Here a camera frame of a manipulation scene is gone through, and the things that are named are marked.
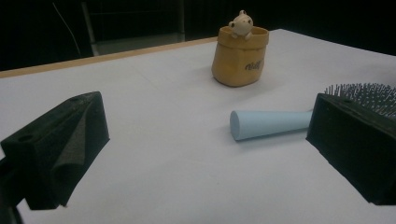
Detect thin pale cable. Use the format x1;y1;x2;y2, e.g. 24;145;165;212
51;2;82;59

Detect wooden table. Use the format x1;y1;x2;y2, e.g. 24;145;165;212
0;36;219;78

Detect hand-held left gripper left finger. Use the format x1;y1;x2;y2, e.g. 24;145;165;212
0;91;110;211

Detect light blue hairbrush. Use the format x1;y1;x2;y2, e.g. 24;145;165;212
229;82;396;142

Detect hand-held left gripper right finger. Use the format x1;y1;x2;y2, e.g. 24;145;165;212
305;92;396;206

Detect white metal table frame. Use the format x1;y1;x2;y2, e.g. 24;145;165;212
81;0;187;57

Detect yellow pot with animal figure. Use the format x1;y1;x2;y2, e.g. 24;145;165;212
211;9;270;88

